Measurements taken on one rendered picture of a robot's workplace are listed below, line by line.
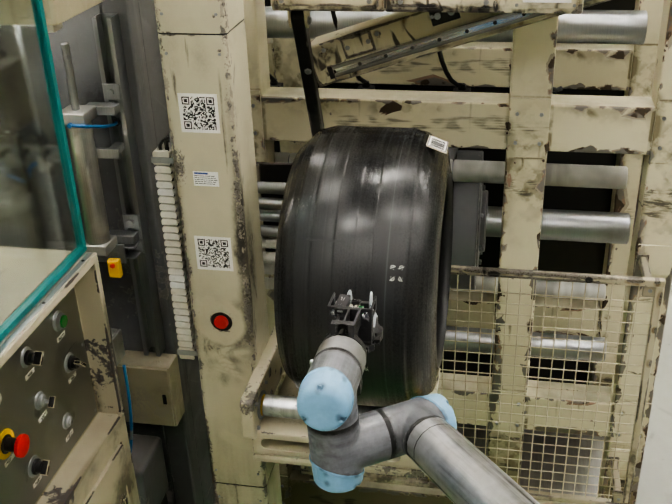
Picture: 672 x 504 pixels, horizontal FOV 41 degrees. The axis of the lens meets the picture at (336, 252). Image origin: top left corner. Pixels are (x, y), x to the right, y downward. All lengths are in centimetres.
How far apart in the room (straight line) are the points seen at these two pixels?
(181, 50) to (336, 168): 35
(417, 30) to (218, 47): 51
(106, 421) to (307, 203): 65
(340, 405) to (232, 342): 70
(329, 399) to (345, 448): 10
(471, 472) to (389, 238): 50
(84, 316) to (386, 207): 64
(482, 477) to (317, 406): 24
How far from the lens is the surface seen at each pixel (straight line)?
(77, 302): 180
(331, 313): 140
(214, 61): 164
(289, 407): 185
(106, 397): 191
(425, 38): 195
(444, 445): 125
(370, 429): 130
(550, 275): 217
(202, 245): 179
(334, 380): 122
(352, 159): 163
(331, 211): 157
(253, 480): 211
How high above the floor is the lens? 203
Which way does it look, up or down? 28 degrees down
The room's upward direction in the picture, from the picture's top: 2 degrees counter-clockwise
